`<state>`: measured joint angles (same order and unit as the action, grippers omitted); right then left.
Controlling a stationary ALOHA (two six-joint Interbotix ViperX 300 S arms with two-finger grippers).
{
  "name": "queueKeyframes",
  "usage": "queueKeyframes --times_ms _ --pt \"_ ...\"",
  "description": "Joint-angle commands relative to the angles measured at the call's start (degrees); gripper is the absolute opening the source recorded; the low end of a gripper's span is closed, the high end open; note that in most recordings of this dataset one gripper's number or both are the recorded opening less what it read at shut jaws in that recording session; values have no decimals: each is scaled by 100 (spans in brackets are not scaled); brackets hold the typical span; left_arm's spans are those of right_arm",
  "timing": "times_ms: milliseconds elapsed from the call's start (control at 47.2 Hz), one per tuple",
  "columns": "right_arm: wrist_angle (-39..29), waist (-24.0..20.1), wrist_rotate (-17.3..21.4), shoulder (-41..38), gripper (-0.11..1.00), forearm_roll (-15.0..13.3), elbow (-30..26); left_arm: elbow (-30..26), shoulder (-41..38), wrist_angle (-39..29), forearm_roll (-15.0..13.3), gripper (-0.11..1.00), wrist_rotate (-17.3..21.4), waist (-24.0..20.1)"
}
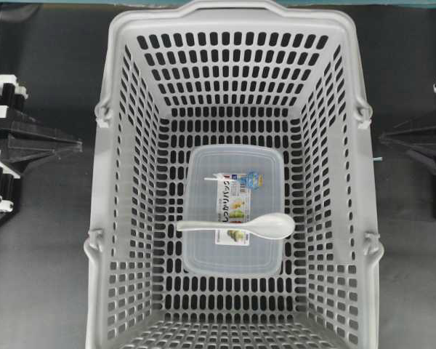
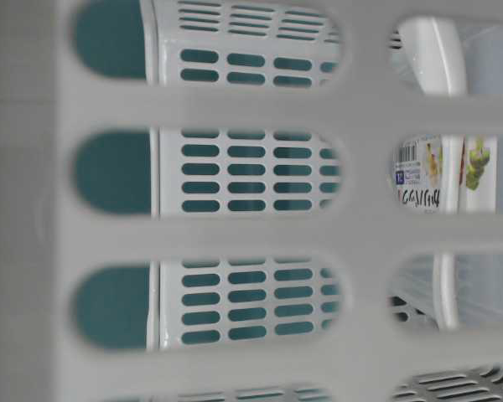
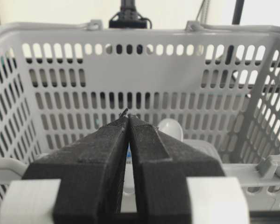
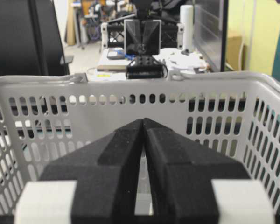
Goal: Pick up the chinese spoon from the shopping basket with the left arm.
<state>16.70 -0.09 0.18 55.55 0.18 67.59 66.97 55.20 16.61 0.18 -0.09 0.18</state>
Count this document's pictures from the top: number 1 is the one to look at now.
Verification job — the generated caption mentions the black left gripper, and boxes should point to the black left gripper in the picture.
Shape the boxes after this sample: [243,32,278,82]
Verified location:
[0,74,83,212]

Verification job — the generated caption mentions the white chinese soup spoon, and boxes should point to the white chinese soup spoon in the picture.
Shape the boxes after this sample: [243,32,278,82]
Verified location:
[176,212,295,240]

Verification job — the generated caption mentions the grey plastic shopping basket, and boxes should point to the grey plastic shopping basket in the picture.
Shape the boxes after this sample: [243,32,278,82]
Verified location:
[84,1,384,348]

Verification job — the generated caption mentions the clear plastic food container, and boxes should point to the clear plastic food container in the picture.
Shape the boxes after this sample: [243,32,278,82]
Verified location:
[182,145,285,278]

